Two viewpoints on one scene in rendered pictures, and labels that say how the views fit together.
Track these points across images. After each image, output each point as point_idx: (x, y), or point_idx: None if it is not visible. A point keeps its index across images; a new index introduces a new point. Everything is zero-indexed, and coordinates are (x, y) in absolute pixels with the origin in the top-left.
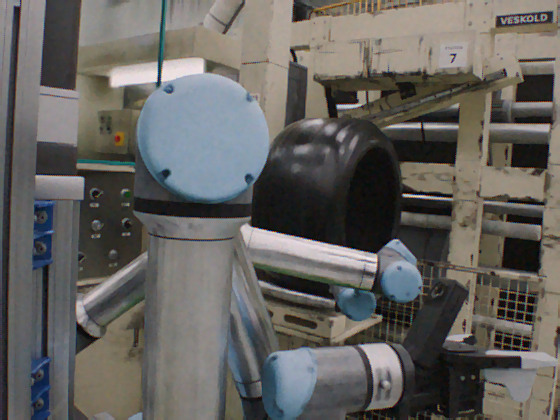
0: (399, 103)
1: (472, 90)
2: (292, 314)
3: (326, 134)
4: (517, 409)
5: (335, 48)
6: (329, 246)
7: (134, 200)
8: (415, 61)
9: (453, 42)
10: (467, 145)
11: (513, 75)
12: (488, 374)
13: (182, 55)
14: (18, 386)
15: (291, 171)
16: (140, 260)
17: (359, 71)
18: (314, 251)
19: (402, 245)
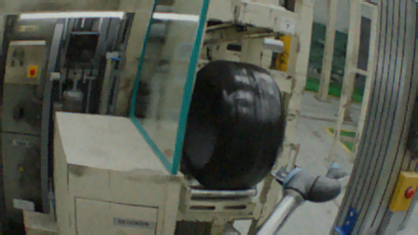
0: (234, 34)
1: (279, 35)
2: (230, 205)
3: (272, 91)
4: (259, 210)
5: (213, 0)
6: (347, 179)
7: None
8: (267, 21)
9: (287, 18)
10: (254, 56)
11: (299, 33)
12: None
13: (136, 10)
14: None
15: (263, 121)
16: (285, 213)
17: (229, 19)
18: (347, 183)
19: (341, 165)
